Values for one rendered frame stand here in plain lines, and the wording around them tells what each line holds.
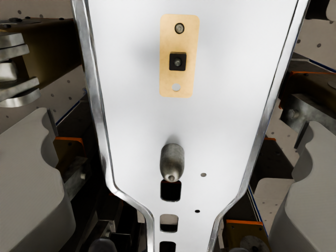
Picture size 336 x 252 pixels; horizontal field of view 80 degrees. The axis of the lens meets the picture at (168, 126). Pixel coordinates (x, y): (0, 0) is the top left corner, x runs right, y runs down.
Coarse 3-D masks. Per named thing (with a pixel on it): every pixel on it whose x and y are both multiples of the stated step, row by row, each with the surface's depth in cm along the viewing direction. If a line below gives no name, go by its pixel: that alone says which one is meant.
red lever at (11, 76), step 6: (0, 60) 16; (6, 60) 16; (12, 60) 17; (0, 66) 16; (6, 66) 16; (12, 66) 16; (0, 72) 16; (6, 72) 16; (12, 72) 16; (0, 78) 16; (6, 78) 16; (12, 78) 16
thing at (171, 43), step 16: (176, 16) 19; (192, 16) 19; (160, 32) 20; (192, 32) 20; (160, 48) 21; (176, 48) 21; (192, 48) 20; (160, 64) 21; (192, 64) 21; (160, 80) 22; (176, 80) 22; (192, 80) 22; (176, 96) 23
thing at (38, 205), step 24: (24, 120) 9; (48, 120) 10; (0, 144) 8; (24, 144) 8; (48, 144) 8; (0, 168) 6; (24, 168) 6; (48, 168) 7; (0, 192) 6; (24, 192) 6; (48, 192) 6; (0, 216) 5; (24, 216) 5; (48, 216) 5; (72, 216) 6; (0, 240) 5; (24, 240) 5; (48, 240) 5
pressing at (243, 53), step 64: (128, 0) 19; (192, 0) 19; (256, 0) 18; (128, 64) 22; (256, 64) 21; (128, 128) 26; (192, 128) 26; (256, 128) 25; (128, 192) 33; (192, 192) 32
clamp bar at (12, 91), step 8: (0, 48) 15; (8, 48) 15; (16, 48) 16; (24, 48) 17; (0, 56) 15; (8, 56) 15; (24, 80) 17; (32, 80) 18; (0, 88) 16; (8, 88) 16; (16, 88) 16; (24, 88) 17; (0, 96) 15; (8, 96) 16
